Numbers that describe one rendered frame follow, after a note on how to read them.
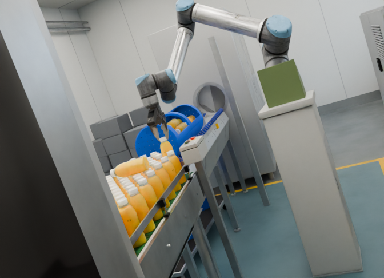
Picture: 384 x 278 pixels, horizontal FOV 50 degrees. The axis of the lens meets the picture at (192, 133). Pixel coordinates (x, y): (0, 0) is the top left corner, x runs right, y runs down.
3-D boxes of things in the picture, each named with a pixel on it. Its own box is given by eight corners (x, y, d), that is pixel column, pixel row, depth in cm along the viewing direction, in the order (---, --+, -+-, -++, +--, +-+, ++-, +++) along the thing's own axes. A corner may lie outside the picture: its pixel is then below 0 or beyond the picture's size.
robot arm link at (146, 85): (151, 71, 223) (133, 78, 222) (158, 93, 225) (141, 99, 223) (149, 72, 232) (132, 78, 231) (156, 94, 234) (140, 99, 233)
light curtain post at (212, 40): (270, 202, 403) (214, 35, 379) (270, 205, 397) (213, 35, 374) (263, 204, 405) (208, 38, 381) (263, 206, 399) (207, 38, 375)
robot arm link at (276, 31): (292, 39, 250) (183, 10, 272) (296, 16, 236) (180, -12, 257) (284, 56, 243) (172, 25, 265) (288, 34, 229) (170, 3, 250)
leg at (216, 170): (240, 228, 367) (218, 163, 359) (240, 231, 362) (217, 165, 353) (234, 229, 369) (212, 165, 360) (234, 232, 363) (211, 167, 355)
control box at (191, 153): (208, 151, 234) (202, 134, 233) (202, 161, 215) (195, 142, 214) (192, 155, 237) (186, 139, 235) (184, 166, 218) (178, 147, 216)
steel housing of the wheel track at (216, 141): (235, 136, 458) (225, 107, 454) (200, 214, 251) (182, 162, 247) (211, 143, 466) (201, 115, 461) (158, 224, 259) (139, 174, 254)
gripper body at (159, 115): (167, 120, 235) (160, 101, 233) (163, 123, 227) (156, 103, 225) (155, 124, 237) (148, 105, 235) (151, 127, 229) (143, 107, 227)
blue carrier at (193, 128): (207, 133, 337) (198, 100, 333) (183, 163, 254) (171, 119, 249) (175, 141, 344) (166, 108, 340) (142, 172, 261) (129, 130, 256)
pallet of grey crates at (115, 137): (183, 167, 696) (159, 100, 680) (165, 183, 623) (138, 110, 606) (124, 182, 741) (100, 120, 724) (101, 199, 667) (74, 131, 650)
